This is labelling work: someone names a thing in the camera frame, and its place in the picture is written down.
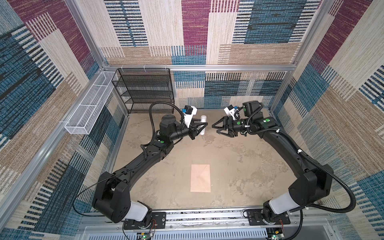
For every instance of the white wire mesh basket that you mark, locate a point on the white wire mesh basket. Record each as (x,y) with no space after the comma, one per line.
(87,112)

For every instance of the aluminium mounting rail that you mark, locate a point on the aluminium mounting rail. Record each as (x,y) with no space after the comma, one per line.
(214,224)

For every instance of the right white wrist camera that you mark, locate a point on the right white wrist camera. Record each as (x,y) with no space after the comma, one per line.
(233,111)

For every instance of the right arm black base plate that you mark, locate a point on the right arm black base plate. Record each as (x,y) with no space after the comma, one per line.
(263,217)

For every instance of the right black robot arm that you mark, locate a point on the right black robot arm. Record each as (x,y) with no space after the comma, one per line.
(312,183)

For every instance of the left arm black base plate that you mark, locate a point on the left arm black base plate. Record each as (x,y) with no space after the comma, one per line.
(153,220)

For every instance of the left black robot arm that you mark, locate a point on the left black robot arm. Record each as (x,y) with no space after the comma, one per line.
(112,196)

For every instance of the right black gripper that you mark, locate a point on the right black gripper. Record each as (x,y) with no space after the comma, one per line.
(231,132)

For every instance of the black wire mesh shelf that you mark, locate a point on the black wire mesh shelf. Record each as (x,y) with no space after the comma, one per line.
(139,88)

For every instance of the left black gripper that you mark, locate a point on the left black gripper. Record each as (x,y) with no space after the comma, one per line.
(192,130)

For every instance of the pale pink envelope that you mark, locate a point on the pale pink envelope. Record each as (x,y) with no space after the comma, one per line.
(200,179)

